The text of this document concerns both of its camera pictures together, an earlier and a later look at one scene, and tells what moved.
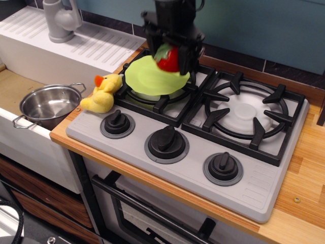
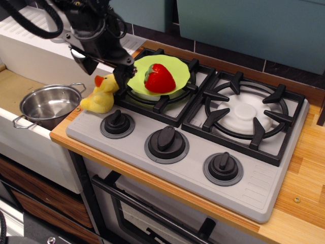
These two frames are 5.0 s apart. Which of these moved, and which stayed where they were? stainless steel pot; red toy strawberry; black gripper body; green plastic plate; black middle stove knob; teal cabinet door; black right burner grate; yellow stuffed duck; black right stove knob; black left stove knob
Moved: black gripper body; red toy strawberry
Stayed: black left stove knob; green plastic plate; stainless steel pot; black right stove knob; yellow stuffed duck; black right burner grate; teal cabinet door; black middle stove knob
